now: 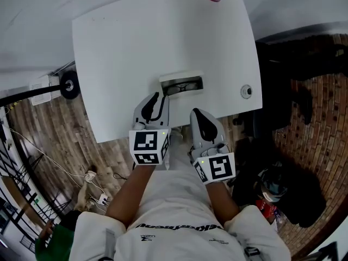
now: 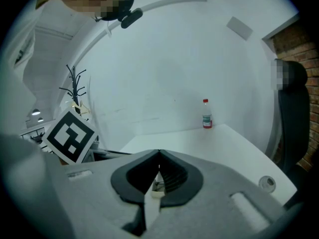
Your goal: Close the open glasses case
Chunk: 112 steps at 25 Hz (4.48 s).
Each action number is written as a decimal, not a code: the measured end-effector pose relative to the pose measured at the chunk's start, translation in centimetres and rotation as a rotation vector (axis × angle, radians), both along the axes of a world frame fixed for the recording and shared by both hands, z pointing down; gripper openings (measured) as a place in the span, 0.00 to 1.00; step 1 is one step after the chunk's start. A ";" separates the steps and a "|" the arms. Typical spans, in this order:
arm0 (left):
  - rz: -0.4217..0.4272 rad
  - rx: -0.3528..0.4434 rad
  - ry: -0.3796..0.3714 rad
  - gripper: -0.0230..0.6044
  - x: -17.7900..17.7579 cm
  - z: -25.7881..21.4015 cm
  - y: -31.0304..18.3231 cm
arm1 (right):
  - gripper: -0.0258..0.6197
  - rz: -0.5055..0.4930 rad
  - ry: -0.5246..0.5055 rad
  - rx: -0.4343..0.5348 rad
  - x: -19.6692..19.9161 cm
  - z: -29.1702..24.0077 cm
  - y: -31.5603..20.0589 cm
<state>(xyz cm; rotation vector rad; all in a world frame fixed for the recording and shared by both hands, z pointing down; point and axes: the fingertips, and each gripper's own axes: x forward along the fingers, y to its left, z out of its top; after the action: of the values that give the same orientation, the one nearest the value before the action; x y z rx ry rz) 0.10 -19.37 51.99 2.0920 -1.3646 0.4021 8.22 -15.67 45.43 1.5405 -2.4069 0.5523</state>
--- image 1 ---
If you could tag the black office chair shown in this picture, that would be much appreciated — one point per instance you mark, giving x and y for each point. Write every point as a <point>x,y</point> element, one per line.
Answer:
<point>285,64</point>

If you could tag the person's right forearm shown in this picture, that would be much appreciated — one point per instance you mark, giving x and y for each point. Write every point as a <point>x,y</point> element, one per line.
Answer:
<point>221,202</point>

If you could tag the red bag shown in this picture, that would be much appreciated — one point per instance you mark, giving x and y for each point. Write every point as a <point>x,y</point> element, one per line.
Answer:
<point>265,208</point>

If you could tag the person's beige shoe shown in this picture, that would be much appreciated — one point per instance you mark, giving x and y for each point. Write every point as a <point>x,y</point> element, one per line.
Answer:
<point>176,133</point>

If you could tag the white glasses case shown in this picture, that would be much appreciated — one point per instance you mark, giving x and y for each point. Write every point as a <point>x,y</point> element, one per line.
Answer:
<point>180,74</point>

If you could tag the person's light trousers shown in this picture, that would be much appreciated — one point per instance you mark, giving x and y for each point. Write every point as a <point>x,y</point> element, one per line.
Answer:
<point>179,159</point>

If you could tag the white power strip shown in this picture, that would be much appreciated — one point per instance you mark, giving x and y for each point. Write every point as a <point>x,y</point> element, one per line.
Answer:
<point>103,198</point>

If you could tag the person's left forearm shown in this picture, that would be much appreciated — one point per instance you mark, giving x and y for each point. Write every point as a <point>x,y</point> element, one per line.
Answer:
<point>130,194</point>

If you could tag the white perforated box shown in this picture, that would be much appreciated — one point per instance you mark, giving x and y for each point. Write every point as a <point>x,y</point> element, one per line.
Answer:
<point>43,91</point>

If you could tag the black metal rack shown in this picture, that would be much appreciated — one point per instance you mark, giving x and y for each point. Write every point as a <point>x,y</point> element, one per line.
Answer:
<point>16,173</point>

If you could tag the black coat rack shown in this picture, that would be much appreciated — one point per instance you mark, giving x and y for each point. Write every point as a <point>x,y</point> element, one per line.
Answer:
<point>70,85</point>

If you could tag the black eyeglasses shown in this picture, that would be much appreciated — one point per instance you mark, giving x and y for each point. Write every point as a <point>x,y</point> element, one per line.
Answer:
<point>180,87</point>

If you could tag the white table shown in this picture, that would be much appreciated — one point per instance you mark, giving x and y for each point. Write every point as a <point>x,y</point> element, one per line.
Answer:
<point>136,50</point>

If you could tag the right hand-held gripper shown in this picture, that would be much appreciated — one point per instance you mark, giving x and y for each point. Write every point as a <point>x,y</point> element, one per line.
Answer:
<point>221,167</point>

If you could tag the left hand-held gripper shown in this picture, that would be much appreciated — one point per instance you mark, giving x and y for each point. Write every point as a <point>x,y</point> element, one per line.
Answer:
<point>145,141</point>

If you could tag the person's white shirt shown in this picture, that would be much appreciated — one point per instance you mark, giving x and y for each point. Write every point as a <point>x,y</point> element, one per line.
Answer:
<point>179,243</point>

